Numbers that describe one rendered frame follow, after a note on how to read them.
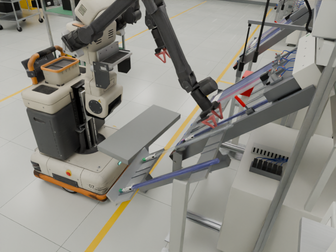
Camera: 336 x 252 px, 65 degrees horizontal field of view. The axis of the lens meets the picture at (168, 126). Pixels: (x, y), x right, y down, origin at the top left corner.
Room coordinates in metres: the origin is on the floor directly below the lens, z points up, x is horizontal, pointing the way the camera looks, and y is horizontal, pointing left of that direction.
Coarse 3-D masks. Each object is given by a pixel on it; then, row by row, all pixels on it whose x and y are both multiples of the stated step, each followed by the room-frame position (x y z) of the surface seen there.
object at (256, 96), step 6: (258, 84) 1.31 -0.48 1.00; (264, 84) 1.24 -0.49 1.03; (252, 90) 1.27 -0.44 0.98; (258, 90) 1.21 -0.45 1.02; (252, 96) 1.18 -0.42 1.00; (258, 96) 1.12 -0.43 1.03; (264, 96) 1.07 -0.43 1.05; (246, 102) 1.14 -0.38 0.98; (252, 102) 1.09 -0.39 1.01; (270, 102) 0.96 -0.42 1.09; (258, 108) 0.98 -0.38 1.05; (246, 114) 0.99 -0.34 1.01
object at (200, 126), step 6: (222, 108) 1.30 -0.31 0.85; (210, 114) 1.32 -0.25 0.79; (198, 120) 1.35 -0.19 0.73; (210, 120) 1.22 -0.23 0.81; (216, 120) 1.17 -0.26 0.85; (198, 126) 1.24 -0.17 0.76; (204, 126) 1.19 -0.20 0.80; (192, 132) 1.22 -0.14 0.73; (204, 132) 1.10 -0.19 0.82; (192, 138) 1.11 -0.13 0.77
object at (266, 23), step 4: (248, 20) 1.22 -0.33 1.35; (252, 20) 1.21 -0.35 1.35; (256, 20) 1.21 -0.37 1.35; (260, 20) 1.21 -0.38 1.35; (260, 24) 1.20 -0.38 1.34; (264, 24) 1.19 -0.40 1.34; (268, 24) 1.18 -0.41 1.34; (272, 24) 1.18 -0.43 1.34; (276, 24) 1.17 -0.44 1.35; (280, 24) 1.16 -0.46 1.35; (284, 24) 1.16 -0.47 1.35; (288, 24) 1.16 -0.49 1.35; (288, 28) 1.15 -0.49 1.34; (292, 28) 1.14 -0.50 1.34; (296, 28) 1.14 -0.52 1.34; (300, 28) 1.13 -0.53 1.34; (304, 28) 1.13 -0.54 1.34; (308, 28) 1.12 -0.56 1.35
